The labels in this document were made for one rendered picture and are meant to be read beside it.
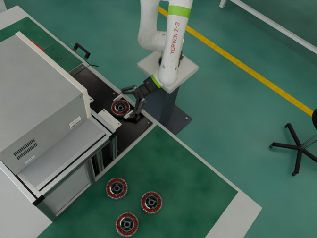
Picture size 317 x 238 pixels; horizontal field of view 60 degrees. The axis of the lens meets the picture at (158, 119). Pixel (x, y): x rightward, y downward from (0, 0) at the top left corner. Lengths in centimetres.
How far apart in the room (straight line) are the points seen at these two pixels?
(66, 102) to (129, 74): 182
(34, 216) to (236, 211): 104
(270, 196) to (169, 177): 124
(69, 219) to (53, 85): 69
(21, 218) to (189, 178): 88
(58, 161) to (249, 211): 103
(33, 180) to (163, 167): 71
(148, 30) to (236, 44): 192
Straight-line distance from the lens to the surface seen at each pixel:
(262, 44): 365
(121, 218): 147
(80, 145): 124
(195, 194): 158
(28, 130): 108
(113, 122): 167
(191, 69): 199
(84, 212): 152
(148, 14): 164
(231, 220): 161
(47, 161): 124
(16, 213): 160
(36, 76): 121
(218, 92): 294
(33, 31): 226
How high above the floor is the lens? 223
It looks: 59 degrees down
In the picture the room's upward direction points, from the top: 13 degrees clockwise
